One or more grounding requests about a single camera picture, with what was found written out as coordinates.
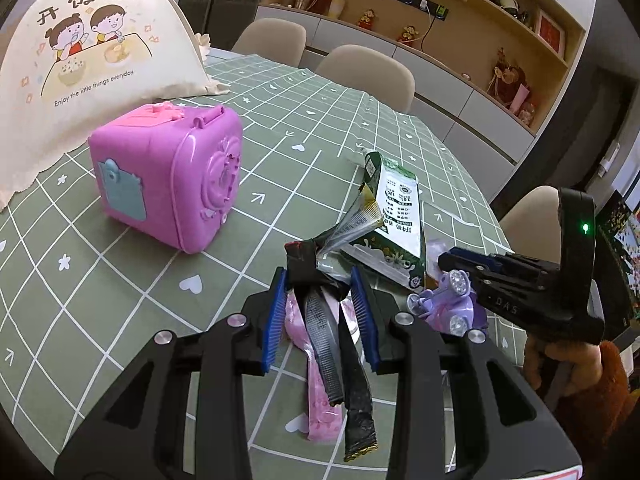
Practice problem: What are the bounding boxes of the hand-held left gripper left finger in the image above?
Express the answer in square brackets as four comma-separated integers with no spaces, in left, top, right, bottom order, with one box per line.
[54,267,288,480]

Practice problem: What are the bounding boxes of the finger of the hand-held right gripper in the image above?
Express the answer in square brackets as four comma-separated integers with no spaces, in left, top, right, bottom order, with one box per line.
[448,246,521,267]
[438,254,493,286]

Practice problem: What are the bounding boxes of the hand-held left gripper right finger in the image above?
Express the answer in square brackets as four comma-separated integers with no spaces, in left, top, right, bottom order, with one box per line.
[350,266,583,480]

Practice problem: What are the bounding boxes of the purple toy scooter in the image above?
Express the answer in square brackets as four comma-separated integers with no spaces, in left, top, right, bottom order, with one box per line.
[406,269,488,333]

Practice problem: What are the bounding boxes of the grey foil wrapper strip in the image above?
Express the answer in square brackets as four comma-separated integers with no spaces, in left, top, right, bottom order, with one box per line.
[304,290,343,406]

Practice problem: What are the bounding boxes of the black foil wrapper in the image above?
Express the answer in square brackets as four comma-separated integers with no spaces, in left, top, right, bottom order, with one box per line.
[284,240,378,463]

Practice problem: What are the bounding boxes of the green white milk carton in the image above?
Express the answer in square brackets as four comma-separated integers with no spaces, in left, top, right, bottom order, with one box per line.
[345,150,428,291]

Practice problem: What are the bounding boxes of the silver gold foil wrapper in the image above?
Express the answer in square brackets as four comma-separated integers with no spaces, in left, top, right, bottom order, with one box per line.
[315,185,385,261]

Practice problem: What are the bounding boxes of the pink plastic wrapper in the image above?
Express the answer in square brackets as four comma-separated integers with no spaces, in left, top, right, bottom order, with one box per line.
[285,292,346,442]

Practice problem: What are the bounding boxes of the person's right forearm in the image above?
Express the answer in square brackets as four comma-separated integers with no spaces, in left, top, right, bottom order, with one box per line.
[555,340,636,461]

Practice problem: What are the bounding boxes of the person's right hand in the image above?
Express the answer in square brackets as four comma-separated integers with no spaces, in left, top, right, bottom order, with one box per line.
[522,332,603,411]

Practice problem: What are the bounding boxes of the beige dining chair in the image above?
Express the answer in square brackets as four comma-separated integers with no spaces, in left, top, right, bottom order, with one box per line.
[315,45,416,113]
[231,17,307,68]
[499,185,566,253]

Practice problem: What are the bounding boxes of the dark printed box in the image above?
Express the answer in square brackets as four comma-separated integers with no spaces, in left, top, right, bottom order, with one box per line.
[597,195,640,331]

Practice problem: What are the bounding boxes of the pink plastic toy box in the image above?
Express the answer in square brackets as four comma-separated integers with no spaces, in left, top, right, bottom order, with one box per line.
[88,101,244,254]

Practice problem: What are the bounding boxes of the cream printed food cover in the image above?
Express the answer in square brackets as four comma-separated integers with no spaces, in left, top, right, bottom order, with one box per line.
[0,0,230,211]

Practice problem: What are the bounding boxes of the dark grey refrigerator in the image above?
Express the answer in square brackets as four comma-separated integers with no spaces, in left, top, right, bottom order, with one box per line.
[180,0,271,51]

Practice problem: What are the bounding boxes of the wooden wall shelf cabinet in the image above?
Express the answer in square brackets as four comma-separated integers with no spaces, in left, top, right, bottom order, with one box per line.
[257,0,586,181]

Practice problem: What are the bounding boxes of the red picture frame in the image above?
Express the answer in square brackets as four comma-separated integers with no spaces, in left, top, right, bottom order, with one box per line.
[534,10,566,56]

